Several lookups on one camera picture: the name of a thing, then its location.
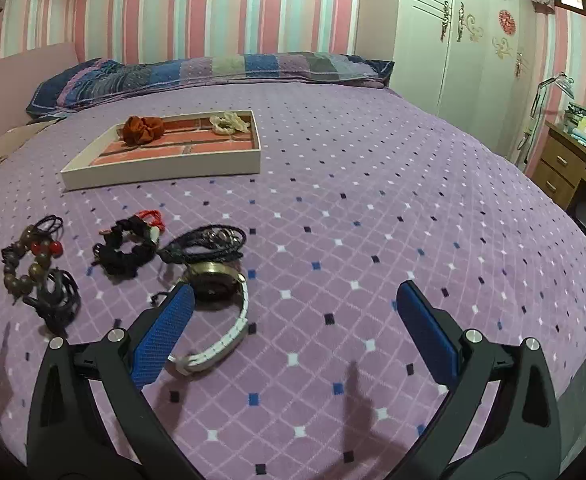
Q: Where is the striped patchwork pillow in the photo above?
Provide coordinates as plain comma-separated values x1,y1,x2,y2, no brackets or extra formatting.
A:
26,52,395,121

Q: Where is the wooden bead bracelet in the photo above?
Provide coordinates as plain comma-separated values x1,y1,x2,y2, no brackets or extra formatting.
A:
0,225,65,306

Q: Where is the dark teal hair clip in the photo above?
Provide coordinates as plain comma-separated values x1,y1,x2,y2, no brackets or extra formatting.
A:
22,267,82,337

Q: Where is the desk lamp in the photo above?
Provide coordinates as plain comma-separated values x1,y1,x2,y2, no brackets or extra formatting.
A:
519,72,577,162

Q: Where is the black scrunchie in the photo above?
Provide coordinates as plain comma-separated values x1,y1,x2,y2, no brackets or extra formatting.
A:
92,217,160,279

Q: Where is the white wardrobe with ornaments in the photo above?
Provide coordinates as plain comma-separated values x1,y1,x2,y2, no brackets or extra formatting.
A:
392,0,541,161

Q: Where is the red string bracelet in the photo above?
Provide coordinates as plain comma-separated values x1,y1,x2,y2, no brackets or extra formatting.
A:
136,209,168,241

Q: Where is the purple diamond-pattern blanket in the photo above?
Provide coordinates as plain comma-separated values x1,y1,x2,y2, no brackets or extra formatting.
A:
0,82,586,480

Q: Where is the pink headboard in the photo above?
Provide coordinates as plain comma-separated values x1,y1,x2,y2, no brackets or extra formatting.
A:
0,42,80,128

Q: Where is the wooden desk with drawers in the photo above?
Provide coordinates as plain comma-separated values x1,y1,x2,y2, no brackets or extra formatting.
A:
529,120,586,223

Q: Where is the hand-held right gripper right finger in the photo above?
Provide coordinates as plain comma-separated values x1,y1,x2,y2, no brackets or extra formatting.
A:
397,280,564,480

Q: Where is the rust brown scrunchie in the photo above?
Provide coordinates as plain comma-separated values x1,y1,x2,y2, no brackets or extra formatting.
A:
122,115,167,147

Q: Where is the white tray with brick print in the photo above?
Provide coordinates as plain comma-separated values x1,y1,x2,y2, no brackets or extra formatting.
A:
60,109,263,192

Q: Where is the thin black hair tie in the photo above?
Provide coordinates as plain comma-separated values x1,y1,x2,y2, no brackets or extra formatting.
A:
34,214,65,240

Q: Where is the black braided bracelet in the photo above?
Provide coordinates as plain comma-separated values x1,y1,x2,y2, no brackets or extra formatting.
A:
156,225,248,266

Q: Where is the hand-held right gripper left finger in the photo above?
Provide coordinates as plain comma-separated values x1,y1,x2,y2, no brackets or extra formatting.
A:
26,282,209,480

